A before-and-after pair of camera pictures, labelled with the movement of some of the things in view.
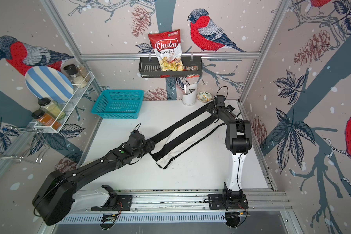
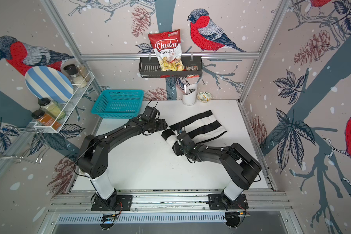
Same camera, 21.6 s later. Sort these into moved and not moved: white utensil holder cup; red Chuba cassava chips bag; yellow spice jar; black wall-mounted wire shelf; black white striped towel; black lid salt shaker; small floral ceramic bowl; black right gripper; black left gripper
Moved: black white striped towel; black left gripper; black right gripper
Not moved: red Chuba cassava chips bag; small floral ceramic bowl; white utensil holder cup; black wall-mounted wire shelf; black lid salt shaker; yellow spice jar
